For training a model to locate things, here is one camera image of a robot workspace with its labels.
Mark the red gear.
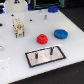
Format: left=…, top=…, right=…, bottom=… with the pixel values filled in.
left=37, top=34, right=48, bottom=44

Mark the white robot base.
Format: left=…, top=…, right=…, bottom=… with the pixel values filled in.
left=5, top=0, right=27, bottom=13

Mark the right metal peg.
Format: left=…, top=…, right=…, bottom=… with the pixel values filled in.
left=49, top=46, right=54, bottom=57

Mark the small blue gear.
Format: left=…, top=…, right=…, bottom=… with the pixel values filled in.
left=48, top=6, right=58, bottom=13

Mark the beige connector block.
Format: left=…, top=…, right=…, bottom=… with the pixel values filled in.
left=13, top=18, right=24, bottom=36

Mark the metal peg base plate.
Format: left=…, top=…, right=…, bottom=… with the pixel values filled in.
left=26, top=46, right=66, bottom=67

